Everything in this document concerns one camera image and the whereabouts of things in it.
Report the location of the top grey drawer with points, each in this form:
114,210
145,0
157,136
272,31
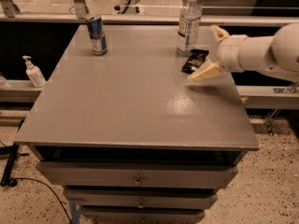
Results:
137,175

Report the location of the bottom grey drawer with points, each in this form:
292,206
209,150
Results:
142,215

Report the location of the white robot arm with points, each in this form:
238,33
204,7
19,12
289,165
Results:
272,56

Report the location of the black stand leg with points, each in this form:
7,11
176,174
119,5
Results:
11,152

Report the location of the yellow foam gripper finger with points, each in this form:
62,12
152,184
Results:
207,71
219,33

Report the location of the grey drawer cabinet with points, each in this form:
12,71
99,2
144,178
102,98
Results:
135,105

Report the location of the blue silver energy drink can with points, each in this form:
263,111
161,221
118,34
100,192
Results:
96,34

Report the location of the white pump dispenser bottle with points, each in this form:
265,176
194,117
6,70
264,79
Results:
34,73

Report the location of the clear plastic water bottle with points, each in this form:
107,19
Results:
189,19

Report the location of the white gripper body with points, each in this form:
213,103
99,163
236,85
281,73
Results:
230,53

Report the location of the black rxbar chocolate wrapper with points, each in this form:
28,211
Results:
197,58

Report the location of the middle grey drawer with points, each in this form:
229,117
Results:
141,198

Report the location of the grey drawer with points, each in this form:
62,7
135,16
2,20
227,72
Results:
141,198
137,175
142,215

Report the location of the metal clamp bracket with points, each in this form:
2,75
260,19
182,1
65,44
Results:
271,115

